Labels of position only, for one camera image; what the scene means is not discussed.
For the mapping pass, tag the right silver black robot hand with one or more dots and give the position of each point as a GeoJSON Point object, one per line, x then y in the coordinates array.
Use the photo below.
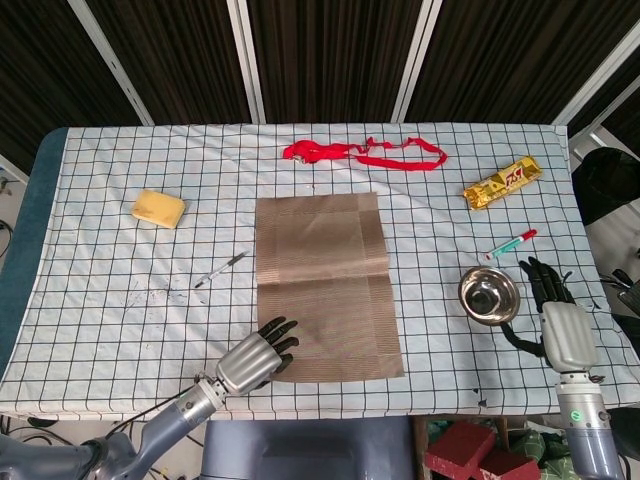
{"type": "Point", "coordinates": [570, 335]}

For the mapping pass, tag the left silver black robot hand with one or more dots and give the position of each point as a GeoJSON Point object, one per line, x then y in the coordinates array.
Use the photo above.
{"type": "Point", "coordinates": [247, 362]}

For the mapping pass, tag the stainless steel bowl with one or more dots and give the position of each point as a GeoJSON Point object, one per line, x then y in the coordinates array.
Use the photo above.
{"type": "Point", "coordinates": [487, 297]}

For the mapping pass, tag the brown woven placemat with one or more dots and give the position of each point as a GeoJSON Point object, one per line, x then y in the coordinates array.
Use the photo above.
{"type": "Point", "coordinates": [325, 275]}

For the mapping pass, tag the white checkered tablecloth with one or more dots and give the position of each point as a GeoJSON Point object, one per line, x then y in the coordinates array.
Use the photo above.
{"type": "Point", "coordinates": [150, 340]}

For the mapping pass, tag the black ballpoint pen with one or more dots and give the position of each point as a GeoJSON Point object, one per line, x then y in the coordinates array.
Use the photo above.
{"type": "Point", "coordinates": [220, 270]}

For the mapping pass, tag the grey-blue robot torso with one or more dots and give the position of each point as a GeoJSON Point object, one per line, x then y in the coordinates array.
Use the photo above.
{"type": "Point", "coordinates": [300, 450]}

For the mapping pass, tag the green marker with red cap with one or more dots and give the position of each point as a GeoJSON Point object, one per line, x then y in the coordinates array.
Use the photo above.
{"type": "Point", "coordinates": [510, 245]}

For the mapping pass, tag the green patterned cloth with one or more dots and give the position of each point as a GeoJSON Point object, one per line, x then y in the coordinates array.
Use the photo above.
{"type": "Point", "coordinates": [550, 450]}

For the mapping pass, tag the black chair back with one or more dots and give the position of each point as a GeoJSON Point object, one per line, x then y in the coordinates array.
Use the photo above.
{"type": "Point", "coordinates": [607, 185]}

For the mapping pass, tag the red box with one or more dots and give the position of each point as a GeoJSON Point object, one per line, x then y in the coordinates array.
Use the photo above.
{"type": "Point", "coordinates": [465, 450]}

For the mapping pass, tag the gold snack package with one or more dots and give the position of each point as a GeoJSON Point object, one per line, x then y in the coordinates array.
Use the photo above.
{"type": "Point", "coordinates": [502, 184]}

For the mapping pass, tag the yellow sponge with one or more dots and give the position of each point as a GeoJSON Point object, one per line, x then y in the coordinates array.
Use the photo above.
{"type": "Point", "coordinates": [157, 209]}

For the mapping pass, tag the black metal frame piece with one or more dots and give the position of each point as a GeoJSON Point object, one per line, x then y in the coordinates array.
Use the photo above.
{"type": "Point", "coordinates": [625, 285]}

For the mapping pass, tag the white partition post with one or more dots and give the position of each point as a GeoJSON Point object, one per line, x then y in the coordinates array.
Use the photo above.
{"type": "Point", "coordinates": [247, 60]}
{"type": "Point", "coordinates": [414, 60]}
{"type": "Point", "coordinates": [595, 75]}
{"type": "Point", "coordinates": [107, 55]}

